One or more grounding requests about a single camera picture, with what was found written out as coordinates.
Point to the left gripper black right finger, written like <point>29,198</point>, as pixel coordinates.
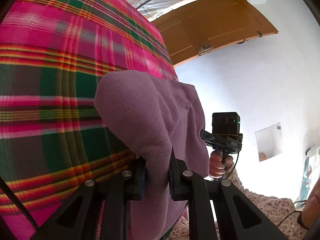
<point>218,209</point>

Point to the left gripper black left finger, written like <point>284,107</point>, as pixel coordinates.
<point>97,210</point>

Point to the purple fleece garment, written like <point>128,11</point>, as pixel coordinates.
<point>155,118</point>

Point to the person right hand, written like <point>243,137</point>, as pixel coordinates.
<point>218,167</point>

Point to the pink green plaid bedspread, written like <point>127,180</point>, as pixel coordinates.
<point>53,55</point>

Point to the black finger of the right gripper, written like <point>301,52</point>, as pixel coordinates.
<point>212,140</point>

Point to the wooden door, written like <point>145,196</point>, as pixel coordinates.
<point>206,25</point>

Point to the white paper on wall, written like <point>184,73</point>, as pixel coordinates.
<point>269,142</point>

